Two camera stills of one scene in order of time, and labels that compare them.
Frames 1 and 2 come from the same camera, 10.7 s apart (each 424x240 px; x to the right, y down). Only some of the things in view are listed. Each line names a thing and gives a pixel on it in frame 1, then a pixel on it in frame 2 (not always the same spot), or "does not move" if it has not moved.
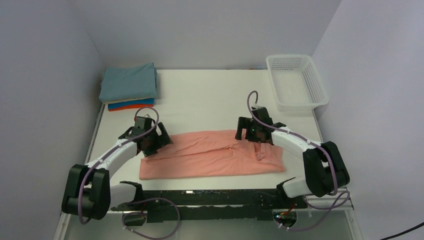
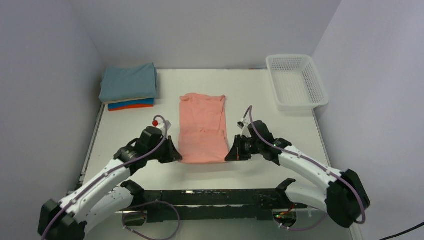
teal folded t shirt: (123, 82) does not move
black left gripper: (163, 139) -> (172, 154)
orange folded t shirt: (132, 106) does not move
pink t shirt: (210, 153) -> (202, 137)
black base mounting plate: (168, 205) does not move
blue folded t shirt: (149, 101) does not move
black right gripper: (244, 122) -> (236, 153)
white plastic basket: (296, 82) does not move
